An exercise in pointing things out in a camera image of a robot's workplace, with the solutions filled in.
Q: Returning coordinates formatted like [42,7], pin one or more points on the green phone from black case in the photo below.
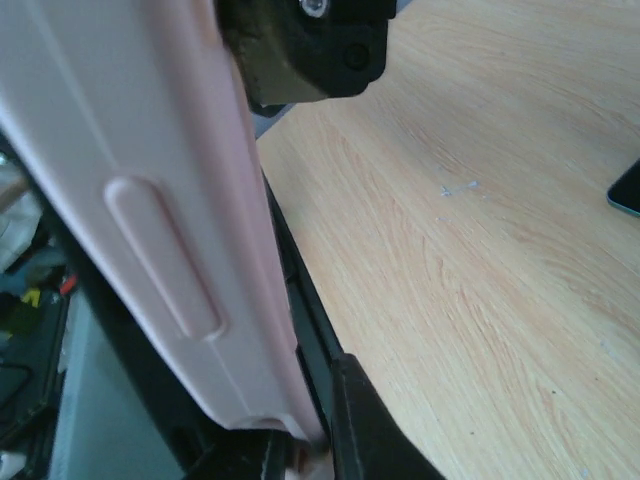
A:
[624,193]

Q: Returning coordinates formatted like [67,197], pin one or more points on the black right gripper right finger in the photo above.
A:
[367,443]

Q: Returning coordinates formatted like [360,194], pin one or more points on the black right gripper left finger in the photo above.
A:
[244,455]

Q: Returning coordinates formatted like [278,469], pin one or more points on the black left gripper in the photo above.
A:
[291,52]

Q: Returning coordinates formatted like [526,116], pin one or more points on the pink cased phone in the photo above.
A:
[130,119]

